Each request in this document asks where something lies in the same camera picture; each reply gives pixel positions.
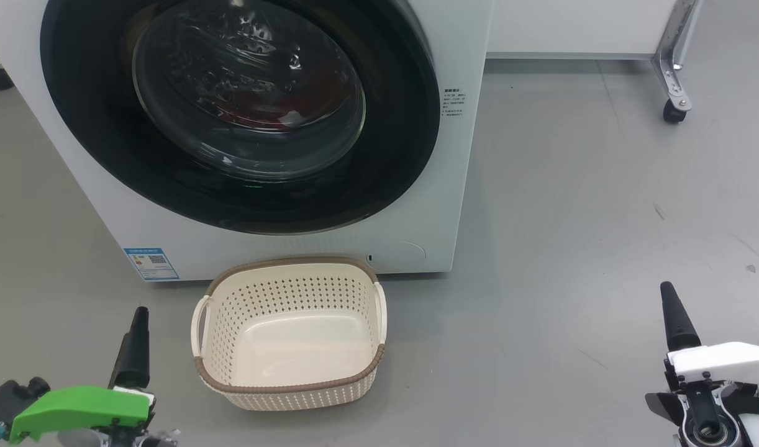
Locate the black caster wheel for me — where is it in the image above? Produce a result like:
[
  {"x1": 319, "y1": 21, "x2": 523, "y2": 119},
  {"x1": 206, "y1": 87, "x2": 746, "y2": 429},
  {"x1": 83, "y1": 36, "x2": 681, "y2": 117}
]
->
[{"x1": 663, "y1": 98, "x2": 691, "y2": 124}]

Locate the cream perforated laundry basket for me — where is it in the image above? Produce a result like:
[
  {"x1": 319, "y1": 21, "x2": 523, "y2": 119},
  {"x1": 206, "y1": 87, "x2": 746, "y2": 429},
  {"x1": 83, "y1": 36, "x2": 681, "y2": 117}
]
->
[{"x1": 191, "y1": 256, "x2": 388, "y2": 412}]

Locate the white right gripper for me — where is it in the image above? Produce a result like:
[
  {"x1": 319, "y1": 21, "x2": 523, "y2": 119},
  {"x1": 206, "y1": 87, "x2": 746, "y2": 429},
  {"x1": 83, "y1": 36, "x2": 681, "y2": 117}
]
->
[{"x1": 645, "y1": 281, "x2": 759, "y2": 429}]

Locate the red and white jersey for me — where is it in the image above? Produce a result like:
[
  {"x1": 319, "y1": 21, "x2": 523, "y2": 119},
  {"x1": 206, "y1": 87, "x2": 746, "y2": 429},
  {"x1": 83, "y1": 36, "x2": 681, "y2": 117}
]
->
[{"x1": 215, "y1": 65, "x2": 321, "y2": 131}]

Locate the white front-load washing machine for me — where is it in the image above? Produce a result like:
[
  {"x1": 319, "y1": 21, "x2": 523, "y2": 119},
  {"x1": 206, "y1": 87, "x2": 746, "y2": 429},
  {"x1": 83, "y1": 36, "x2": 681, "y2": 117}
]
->
[{"x1": 0, "y1": 0, "x2": 495, "y2": 283}]

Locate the blue energy label sticker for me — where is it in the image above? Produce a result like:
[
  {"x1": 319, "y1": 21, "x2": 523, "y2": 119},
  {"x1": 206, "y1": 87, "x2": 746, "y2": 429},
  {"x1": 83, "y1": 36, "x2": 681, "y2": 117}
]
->
[{"x1": 124, "y1": 248, "x2": 180, "y2": 282}]

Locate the small printed text sticker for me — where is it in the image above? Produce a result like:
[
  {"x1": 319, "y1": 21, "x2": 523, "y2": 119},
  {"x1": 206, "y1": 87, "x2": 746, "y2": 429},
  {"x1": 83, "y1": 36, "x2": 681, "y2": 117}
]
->
[{"x1": 442, "y1": 87, "x2": 464, "y2": 119}]

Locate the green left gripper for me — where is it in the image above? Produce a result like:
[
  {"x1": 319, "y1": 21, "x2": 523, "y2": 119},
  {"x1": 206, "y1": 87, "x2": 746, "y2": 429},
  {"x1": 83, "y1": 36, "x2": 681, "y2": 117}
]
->
[{"x1": 9, "y1": 306, "x2": 157, "y2": 445}]

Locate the metal cabinet leg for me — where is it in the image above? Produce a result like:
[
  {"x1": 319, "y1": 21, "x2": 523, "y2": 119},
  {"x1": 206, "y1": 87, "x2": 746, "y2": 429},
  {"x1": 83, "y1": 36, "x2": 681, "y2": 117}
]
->
[{"x1": 652, "y1": 0, "x2": 703, "y2": 109}]

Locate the white cabinet panel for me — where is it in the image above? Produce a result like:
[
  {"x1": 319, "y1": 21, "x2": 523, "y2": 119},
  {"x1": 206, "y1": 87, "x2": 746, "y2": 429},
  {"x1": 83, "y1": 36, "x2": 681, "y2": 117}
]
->
[{"x1": 486, "y1": 0, "x2": 684, "y2": 61}]

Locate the dark washing machine door glass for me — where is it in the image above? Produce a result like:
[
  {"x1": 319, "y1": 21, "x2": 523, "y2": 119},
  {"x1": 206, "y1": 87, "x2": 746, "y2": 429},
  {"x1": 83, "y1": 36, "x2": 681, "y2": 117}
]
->
[{"x1": 40, "y1": 0, "x2": 441, "y2": 235}]

